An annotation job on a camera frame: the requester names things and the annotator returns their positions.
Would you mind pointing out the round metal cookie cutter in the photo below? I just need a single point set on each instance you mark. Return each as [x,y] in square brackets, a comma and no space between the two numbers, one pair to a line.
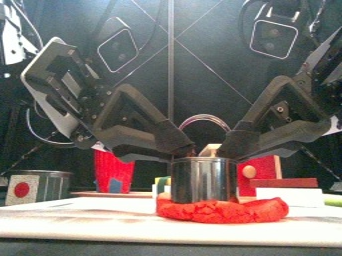
[202,180]

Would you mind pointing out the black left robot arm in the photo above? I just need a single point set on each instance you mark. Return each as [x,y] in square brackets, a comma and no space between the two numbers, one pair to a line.
[10,36]

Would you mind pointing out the wooden box with red panel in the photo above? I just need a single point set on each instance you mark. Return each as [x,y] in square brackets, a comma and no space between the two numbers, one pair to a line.
[264,168]

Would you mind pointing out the red plastic cup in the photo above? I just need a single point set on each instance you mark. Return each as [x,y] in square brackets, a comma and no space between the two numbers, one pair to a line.
[111,173]

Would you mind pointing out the toy egg sushi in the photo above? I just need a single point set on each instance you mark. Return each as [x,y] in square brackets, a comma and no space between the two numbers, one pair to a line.
[161,185]

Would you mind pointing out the flat tan tray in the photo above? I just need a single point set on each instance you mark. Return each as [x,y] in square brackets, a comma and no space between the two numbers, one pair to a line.
[133,194]

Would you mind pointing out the toy salmon sushi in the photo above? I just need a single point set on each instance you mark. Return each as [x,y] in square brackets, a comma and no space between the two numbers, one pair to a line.
[284,197]

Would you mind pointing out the green toy vegetable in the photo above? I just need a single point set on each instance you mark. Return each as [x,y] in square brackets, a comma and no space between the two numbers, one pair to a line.
[334,200]

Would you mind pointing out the red play dough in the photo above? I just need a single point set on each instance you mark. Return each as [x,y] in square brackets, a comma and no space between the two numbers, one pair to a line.
[222,211]

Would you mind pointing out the tin with red dot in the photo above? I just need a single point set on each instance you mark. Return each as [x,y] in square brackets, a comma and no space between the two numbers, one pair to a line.
[53,186]

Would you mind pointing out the white cutting board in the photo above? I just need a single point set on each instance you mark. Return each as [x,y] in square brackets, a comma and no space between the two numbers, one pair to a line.
[88,220]

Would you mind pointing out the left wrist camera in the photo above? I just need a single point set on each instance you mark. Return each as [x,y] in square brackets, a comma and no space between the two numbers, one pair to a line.
[117,50]

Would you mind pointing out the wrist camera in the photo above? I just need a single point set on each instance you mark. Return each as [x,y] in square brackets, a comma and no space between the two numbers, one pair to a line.
[274,38]
[117,50]

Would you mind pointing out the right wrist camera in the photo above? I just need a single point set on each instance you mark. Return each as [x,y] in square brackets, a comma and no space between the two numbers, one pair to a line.
[274,38]

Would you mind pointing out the vertical metal frame pole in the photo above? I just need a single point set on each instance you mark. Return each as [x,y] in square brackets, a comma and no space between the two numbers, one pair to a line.
[171,66]

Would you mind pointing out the diagonal frame rod with turnbuckle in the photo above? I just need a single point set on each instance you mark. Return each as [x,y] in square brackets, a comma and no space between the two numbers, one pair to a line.
[214,72]

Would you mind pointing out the plain diagonal frame rod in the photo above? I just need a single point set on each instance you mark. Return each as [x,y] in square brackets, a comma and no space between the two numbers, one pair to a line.
[200,16]

